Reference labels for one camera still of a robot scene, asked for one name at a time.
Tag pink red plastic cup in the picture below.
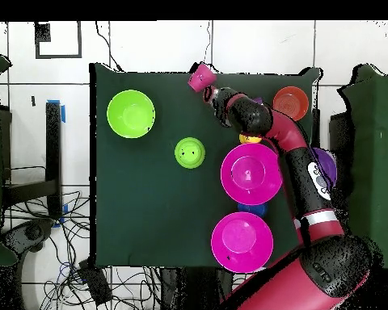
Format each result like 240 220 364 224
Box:
187 63 218 94

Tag yellow plastic cup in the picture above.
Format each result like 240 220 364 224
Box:
238 132 263 145

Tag small lime green bowl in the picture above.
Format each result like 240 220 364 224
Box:
174 136 207 170

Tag red plastic bowl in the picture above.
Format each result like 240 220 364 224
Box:
272 86 310 123

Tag magenta plastic bowl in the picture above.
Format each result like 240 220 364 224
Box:
220 142 284 207
210 211 275 274

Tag blue plastic bowl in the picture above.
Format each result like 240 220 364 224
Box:
237 202 269 218

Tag purple plastic bowl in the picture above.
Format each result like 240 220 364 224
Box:
310 147 338 192

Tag large lime green bowl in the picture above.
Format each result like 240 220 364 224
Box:
106 89 157 140

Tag dark green tablecloth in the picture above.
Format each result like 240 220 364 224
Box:
89 62 321 271

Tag blue tape strip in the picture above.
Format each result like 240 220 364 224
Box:
47 99 66 124

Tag black metal stand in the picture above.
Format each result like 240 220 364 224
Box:
2 102 64 220

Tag black floor box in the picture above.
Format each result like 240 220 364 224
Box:
78 259 113 306

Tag thin grey cable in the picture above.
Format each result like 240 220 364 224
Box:
202 21 213 65

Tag black cable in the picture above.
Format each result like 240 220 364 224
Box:
95 21 123 71

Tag black square floor frame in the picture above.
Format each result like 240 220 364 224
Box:
35 21 82 60

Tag tangle of black cables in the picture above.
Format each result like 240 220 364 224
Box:
2 190 162 310

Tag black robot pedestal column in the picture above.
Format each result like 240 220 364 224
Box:
159 267 237 310

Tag grey pedestal foot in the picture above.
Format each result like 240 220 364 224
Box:
0 218 56 256

